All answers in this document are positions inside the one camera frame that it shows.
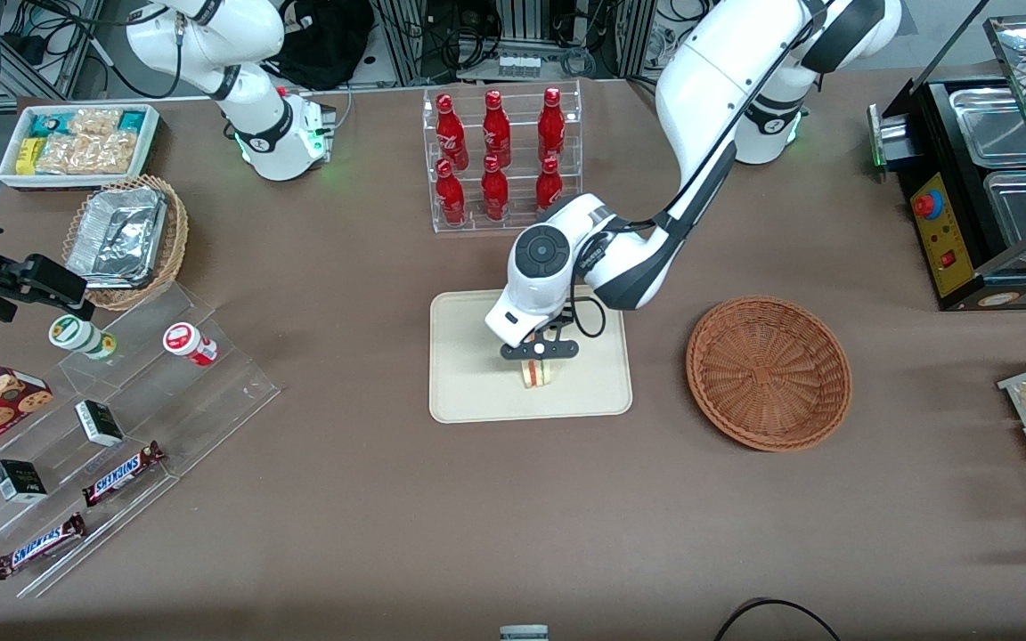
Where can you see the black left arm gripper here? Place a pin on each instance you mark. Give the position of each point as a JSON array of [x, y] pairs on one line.
[[565, 318]]

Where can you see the triangular sandwich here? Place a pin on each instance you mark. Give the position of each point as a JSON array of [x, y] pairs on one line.
[[539, 376]]

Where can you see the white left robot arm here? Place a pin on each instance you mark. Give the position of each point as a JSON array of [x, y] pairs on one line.
[[709, 71]]

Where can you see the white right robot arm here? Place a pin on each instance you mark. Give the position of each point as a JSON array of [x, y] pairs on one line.
[[255, 36]]

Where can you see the beige rectangular serving tray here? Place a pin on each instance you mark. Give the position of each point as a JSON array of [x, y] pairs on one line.
[[477, 374]]

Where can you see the oval light wicker basket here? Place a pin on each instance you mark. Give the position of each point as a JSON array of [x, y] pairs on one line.
[[173, 249]]

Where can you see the round brown wicker basket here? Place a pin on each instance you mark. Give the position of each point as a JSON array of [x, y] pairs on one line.
[[767, 374]]

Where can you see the green lid white cup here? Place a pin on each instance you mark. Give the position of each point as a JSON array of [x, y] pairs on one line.
[[77, 335]]

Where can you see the silver foil container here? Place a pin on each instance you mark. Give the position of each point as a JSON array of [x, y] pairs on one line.
[[117, 236]]

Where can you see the white rectangular snack bin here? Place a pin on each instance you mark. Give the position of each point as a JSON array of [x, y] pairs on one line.
[[7, 174]]

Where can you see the yellow snack packet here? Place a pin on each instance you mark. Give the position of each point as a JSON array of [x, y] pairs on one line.
[[28, 157]]

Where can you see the clear cracker bag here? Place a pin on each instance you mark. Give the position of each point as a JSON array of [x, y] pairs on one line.
[[90, 154], [94, 121]]

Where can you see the clear acrylic bottle rack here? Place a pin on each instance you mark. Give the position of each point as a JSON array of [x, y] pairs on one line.
[[513, 223]]

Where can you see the small black carton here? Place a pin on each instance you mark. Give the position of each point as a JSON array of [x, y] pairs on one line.
[[19, 481], [99, 423]]

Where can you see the red lid white cup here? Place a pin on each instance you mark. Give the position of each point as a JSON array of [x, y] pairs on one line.
[[188, 343]]

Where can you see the teal snack packet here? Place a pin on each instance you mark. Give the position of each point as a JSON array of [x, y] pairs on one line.
[[132, 119], [48, 125]]

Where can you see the red cola bottle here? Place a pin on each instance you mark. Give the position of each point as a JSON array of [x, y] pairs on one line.
[[451, 133], [549, 187], [494, 191], [496, 129], [551, 126], [451, 196]]

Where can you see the clear acrylic stepped display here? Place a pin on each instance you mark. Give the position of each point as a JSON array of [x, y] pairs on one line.
[[210, 401]]

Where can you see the brown snickers bar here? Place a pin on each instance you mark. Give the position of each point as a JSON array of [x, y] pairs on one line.
[[39, 546], [124, 473]]

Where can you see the small grey box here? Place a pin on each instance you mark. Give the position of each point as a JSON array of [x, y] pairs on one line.
[[524, 633]]

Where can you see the white power strip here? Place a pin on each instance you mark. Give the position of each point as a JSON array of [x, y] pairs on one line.
[[518, 65]]

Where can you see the black fabric bag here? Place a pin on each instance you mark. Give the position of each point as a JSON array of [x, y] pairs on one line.
[[326, 44]]

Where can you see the black glass food warmer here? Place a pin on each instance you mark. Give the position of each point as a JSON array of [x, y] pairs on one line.
[[945, 249]]

